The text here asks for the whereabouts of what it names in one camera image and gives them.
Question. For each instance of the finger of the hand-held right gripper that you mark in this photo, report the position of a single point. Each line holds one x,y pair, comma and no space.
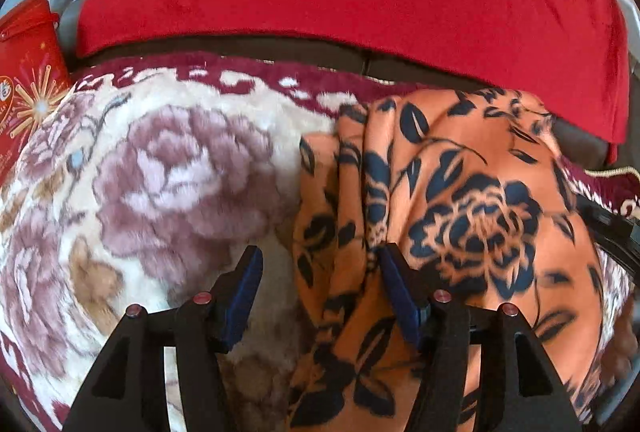
612,224

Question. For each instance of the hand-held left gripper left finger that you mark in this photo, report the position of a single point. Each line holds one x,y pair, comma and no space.
239,302

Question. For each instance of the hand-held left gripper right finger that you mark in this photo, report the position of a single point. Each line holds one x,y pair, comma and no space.
402,297

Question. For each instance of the orange floral garment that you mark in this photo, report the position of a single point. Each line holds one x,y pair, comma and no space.
465,192

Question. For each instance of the maroon cream floral plush blanket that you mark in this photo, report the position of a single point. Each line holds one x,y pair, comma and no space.
175,172

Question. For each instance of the dark brown sofa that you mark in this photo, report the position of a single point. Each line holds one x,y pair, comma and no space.
310,48

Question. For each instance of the red gift bag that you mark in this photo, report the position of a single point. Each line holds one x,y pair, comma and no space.
27,82

